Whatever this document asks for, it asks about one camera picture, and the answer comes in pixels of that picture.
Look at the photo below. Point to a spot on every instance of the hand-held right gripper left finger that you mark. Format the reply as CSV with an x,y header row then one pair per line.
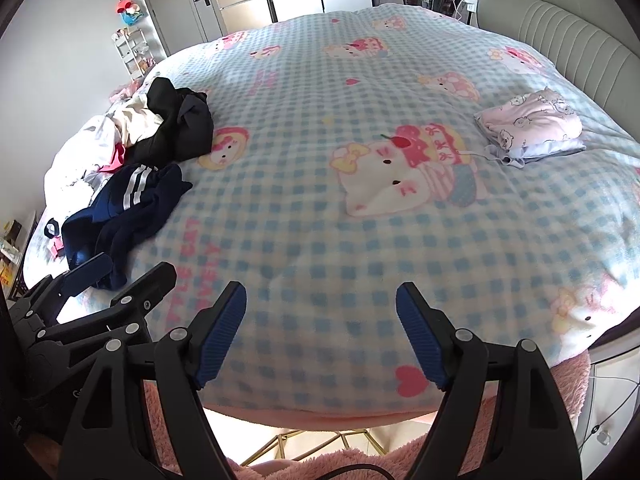
x,y
222,335

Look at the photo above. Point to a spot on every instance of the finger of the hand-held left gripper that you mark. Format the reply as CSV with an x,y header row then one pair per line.
x,y
150,285
90,272

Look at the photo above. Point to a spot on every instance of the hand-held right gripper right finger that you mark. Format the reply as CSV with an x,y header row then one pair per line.
x,y
420,340

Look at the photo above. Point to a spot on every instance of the navy white-striped garment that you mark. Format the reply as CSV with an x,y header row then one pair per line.
x,y
135,215

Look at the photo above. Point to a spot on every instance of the pink printed pajama garment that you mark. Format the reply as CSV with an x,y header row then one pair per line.
x,y
535,120

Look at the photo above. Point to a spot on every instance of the pink red garment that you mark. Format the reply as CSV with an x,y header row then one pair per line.
x,y
114,160

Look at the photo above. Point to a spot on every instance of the white printed garment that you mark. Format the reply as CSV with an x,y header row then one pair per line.
x,y
80,155

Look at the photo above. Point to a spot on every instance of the pink fuzzy robe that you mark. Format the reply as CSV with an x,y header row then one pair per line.
x,y
310,452

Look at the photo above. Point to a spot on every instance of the cream white garment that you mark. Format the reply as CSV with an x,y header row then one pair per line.
x,y
137,125

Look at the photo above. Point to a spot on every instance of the black garment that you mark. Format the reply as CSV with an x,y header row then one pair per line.
x,y
185,130

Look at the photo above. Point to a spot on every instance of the white bedside table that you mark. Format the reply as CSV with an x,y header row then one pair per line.
x,y
610,400

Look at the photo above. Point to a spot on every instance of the blue checked cartoon blanket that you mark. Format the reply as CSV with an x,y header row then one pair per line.
x,y
320,135

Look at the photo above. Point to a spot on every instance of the lavender folded garment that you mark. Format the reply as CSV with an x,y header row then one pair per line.
x,y
555,150

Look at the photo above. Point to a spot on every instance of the grey door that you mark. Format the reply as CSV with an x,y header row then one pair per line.
x,y
170,5

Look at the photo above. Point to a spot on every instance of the white charger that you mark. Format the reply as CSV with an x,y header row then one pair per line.
x,y
470,0

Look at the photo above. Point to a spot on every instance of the grey padded headboard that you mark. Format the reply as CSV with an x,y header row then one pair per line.
x,y
560,25

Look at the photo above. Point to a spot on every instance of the red and blue wall plush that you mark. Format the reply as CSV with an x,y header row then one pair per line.
x,y
129,12

